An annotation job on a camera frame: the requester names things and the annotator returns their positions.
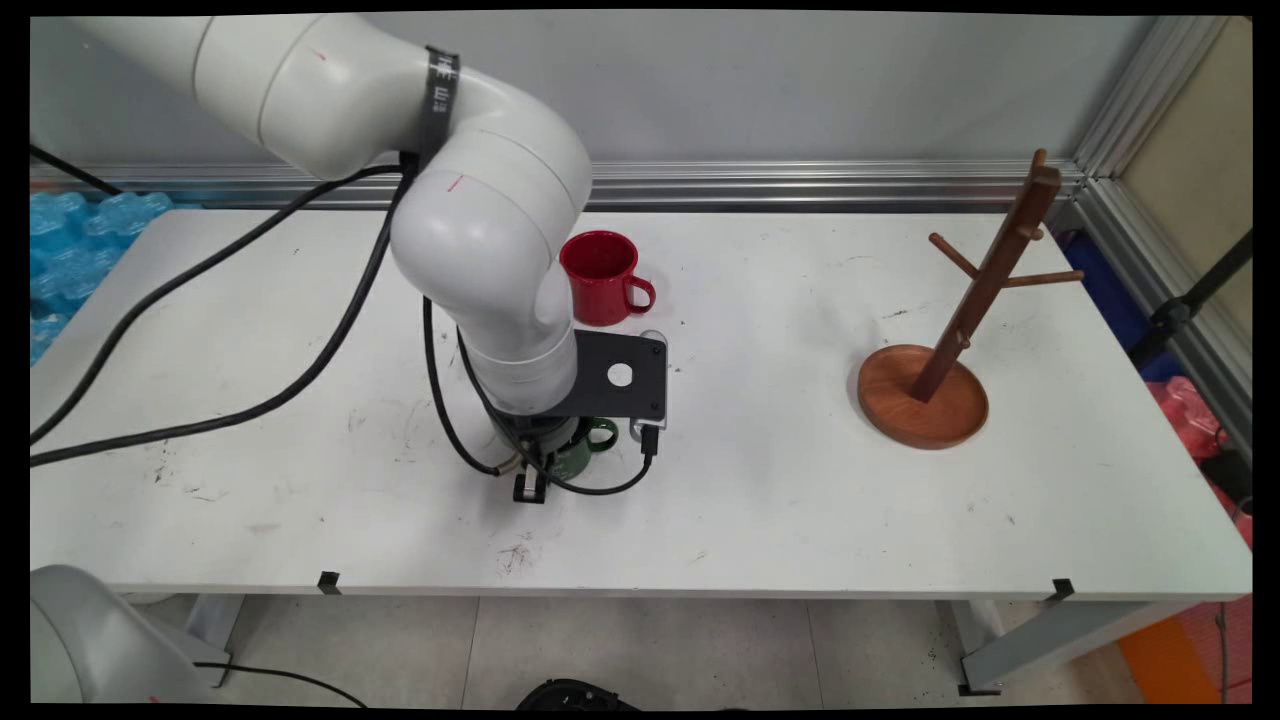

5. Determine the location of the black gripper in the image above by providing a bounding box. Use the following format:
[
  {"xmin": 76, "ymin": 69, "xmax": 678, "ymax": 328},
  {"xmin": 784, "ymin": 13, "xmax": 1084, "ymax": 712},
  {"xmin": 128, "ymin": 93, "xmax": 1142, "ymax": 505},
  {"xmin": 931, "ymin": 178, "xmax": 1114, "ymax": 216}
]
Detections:
[{"xmin": 488, "ymin": 408, "xmax": 586, "ymax": 505}]

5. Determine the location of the green mug with white print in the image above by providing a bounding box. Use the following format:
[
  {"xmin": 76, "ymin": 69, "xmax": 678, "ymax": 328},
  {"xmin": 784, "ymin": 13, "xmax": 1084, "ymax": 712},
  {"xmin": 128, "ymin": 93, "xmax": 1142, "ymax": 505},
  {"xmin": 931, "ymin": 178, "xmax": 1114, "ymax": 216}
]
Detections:
[{"xmin": 546, "ymin": 416, "xmax": 620, "ymax": 482}]

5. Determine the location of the red enamel mug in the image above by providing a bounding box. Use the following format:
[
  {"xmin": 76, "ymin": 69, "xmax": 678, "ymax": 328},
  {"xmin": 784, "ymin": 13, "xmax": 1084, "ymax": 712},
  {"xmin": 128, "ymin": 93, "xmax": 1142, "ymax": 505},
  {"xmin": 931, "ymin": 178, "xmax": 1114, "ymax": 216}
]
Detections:
[{"xmin": 559, "ymin": 230, "xmax": 658, "ymax": 328}]

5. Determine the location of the grey table leg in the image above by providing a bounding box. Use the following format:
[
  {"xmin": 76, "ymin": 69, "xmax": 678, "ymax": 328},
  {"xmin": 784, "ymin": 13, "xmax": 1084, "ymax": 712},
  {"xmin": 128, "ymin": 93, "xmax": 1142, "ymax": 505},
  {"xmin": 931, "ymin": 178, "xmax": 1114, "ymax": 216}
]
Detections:
[
  {"xmin": 935, "ymin": 600, "xmax": 1193, "ymax": 699},
  {"xmin": 183, "ymin": 595, "xmax": 247, "ymax": 689}
]

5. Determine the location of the wooden mug tree stand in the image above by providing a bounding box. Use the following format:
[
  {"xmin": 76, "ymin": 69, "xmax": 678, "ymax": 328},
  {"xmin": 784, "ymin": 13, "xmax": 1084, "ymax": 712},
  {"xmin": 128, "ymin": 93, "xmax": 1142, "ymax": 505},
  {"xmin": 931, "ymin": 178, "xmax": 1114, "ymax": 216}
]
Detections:
[{"xmin": 857, "ymin": 148, "xmax": 1087, "ymax": 451}]

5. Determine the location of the blue bubble wrap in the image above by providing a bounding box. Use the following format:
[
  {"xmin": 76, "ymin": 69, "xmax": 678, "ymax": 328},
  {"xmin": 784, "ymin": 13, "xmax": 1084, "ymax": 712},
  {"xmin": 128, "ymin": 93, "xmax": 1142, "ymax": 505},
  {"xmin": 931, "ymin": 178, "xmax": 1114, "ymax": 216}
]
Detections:
[{"xmin": 30, "ymin": 190, "xmax": 177, "ymax": 367}]

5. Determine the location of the blue plastic sheet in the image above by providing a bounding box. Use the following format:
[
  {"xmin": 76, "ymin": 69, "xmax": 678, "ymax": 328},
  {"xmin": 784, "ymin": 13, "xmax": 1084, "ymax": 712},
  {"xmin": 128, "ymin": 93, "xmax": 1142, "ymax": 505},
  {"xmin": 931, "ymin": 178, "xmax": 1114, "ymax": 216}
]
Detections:
[{"xmin": 1065, "ymin": 235, "xmax": 1183, "ymax": 383}]

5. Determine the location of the red plastic bag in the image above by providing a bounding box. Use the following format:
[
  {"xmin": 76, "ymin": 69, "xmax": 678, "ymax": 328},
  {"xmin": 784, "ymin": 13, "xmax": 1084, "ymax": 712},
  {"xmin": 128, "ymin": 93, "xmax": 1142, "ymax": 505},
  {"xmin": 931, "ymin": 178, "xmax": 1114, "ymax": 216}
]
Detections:
[{"xmin": 1145, "ymin": 375, "xmax": 1253, "ymax": 549}]

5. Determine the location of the black tripod pole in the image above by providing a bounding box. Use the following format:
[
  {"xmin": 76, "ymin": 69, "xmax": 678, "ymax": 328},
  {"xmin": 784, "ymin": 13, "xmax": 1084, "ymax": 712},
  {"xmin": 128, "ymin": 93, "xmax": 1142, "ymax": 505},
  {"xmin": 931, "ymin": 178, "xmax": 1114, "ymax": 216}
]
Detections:
[{"xmin": 1128, "ymin": 230, "xmax": 1253, "ymax": 369}]

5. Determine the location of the red mesh crate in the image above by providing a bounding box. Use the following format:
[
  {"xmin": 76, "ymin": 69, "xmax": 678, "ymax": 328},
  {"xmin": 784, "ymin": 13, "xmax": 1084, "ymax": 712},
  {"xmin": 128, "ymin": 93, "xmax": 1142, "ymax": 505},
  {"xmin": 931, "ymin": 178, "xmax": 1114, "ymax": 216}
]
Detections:
[{"xmin": 1175, "ymin": 595, "xmax": 1253, "ymax": 704}]

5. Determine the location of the beige partition panel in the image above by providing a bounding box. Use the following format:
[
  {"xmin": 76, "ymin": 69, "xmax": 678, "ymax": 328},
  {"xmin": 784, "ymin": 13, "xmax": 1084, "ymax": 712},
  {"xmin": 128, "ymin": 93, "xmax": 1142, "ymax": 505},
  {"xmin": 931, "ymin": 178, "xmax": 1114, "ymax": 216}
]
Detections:
[{"xmin": 1120, "ymin": 15, "xmax": 1253, "ymax": 346}]

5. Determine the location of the black camera cable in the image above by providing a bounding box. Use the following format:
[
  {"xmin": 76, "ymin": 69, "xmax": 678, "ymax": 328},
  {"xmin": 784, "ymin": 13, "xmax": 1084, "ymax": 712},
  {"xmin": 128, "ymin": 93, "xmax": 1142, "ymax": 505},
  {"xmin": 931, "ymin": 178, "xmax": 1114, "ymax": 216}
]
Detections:
[{"xmin": 30, "ymin": 150, "xmax": 663, "ymax": 498}]

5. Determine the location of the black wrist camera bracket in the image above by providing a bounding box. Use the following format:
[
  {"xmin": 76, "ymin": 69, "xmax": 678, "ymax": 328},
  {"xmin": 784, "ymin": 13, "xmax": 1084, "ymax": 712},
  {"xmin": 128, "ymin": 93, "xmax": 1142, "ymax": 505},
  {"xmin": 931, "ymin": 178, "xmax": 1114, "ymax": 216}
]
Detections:
[{"xmin": 548, "ymin": 330, "xmax": 669, "ymax": 427}]

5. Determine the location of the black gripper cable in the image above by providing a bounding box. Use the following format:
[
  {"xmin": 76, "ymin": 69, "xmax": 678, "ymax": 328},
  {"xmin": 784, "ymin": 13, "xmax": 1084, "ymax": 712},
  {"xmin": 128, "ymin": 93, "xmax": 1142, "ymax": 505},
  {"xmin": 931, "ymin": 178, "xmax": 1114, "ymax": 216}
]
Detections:
[{"xmin": 30, "ymin": 150, "xmax": 523, "ymax": 477}]

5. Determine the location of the thin black floor cable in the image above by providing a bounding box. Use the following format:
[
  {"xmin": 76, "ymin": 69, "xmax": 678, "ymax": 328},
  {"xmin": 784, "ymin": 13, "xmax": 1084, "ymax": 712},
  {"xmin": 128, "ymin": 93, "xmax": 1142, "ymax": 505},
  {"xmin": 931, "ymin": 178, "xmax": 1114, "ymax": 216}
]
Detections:
[{"xmin": 195, "ymin": 660, "xmax": 370, "ymax": 709}]

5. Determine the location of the aluminium frame rail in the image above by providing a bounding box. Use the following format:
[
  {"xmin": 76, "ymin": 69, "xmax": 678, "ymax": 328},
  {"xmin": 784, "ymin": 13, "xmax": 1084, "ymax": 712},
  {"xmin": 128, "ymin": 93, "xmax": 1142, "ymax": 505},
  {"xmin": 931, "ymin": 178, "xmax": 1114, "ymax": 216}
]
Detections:
[
  {"xmin": 30, "ymin": 160, "xmax": 1086, "ymax": 213},
  {"xmin": 1068, "ymin": 180, "xmax": 1253, "ymax": 456}
]

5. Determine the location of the aluminium frame post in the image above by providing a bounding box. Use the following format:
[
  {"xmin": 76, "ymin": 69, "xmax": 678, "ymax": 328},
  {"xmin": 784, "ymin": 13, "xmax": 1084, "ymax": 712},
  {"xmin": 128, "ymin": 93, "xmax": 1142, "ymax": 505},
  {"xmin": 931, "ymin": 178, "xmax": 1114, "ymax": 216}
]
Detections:
[{"xmin": 1073, "ymin": 15, "xmax": 1233, "ymax": 183}]

